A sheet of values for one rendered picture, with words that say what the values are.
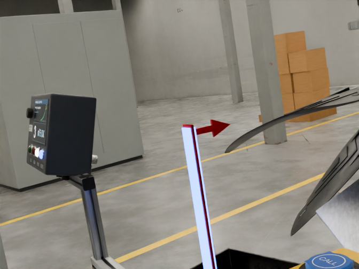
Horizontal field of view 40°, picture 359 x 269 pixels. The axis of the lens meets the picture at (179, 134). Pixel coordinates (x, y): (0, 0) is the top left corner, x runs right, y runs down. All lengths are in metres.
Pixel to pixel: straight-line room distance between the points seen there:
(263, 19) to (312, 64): 2.28
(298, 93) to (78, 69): 4.04
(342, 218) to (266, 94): 6.20
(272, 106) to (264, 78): 0.41
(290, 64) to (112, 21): 3.40
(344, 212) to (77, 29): 6.49
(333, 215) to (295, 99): 8.33
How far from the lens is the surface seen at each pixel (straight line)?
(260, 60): 6.97
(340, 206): 0.82
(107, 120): 7.21
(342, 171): 0.96
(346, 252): 0.50
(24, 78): 6.73
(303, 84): 9.01
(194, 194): 0.65
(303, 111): 0.63
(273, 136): 7.04
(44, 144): 1.18
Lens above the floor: 1.26
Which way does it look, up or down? 8 degrees down
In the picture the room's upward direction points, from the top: 9 degrees counter-clockwise
